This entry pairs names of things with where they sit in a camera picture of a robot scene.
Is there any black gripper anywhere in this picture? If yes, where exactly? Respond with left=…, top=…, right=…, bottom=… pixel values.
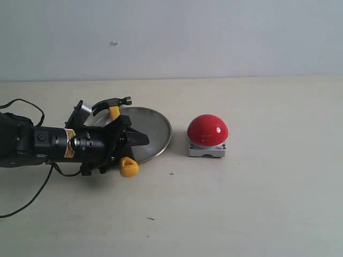
left=72, top=115, right=149, bottom=176

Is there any yellow black claw hammer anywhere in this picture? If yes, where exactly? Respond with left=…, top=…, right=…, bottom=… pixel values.
left=92, top=96, right=139, bottom=178

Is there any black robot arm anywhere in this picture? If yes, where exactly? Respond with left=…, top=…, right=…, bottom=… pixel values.
left=1, top=112, right=150, bottom=176

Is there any red dome push button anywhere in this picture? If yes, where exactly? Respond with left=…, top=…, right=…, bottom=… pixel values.
left=187, top=114, right=229, bottom=158

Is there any round stainless steel plate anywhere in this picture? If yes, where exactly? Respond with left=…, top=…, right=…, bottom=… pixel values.
left=88, top=106, right=173, bottom=164

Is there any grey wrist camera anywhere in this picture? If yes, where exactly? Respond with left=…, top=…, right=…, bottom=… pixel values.
left=64, top=100, right=92, bottom=129

